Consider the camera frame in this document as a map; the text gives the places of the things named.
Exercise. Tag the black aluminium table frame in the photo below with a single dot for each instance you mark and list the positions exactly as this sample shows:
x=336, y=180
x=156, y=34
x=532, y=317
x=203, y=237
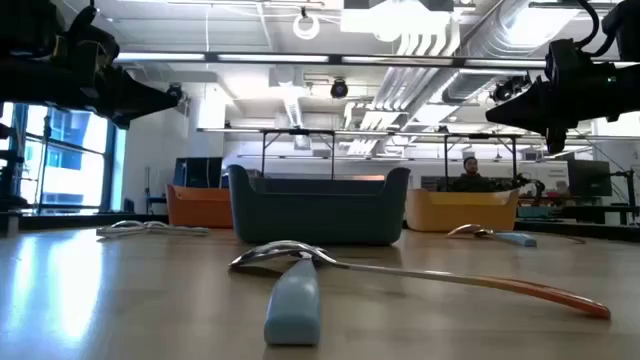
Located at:
x=75, y=221

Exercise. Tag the black overhead camera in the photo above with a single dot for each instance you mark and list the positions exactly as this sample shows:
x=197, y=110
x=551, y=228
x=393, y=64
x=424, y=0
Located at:
x=339, y=89

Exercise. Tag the dark teal plastic bin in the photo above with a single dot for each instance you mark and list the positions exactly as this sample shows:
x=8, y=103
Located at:
x=320, y=220

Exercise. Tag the orange plastic bin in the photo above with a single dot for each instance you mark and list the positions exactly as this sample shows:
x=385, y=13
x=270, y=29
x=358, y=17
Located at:
x=200, y=207

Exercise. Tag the black background table frame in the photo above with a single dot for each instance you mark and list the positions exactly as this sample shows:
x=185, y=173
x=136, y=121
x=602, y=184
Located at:
x=480, y=136
x=300, y=132

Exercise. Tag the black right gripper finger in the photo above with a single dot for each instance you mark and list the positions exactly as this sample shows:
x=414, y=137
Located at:
x=525, y=107

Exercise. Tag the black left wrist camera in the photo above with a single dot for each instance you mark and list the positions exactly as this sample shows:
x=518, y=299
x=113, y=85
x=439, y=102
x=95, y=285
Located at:
x=95, y=42

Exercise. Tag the person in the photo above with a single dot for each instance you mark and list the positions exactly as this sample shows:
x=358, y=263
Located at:
x=470, y=182

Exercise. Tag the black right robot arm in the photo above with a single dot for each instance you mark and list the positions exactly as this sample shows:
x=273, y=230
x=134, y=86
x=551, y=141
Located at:
x=627, y=30

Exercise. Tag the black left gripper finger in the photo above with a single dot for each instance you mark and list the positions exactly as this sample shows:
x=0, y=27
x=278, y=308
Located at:
x=145, y=97

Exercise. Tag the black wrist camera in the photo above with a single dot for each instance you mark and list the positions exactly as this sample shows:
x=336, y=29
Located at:
x=95, y=42
x=567, y=62

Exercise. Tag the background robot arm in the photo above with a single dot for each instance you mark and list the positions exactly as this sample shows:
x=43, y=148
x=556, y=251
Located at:
x=520, y=181

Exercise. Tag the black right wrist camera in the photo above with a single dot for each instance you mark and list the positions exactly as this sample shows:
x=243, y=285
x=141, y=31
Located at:
x=567, y=62

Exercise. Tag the dark monitor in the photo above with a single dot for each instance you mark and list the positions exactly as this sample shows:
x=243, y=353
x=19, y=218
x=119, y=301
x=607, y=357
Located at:
x=200, y=172
x=590, y=177

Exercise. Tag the large window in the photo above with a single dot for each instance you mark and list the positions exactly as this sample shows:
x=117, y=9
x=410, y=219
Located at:
x=75, y=165

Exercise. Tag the black ceiling-mounted device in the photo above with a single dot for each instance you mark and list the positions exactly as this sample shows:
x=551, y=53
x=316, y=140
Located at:
x=175, y=92
x=507, y=90

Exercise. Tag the yellow plastic bin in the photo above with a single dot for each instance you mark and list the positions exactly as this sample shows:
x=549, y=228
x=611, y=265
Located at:
x=460, y=212

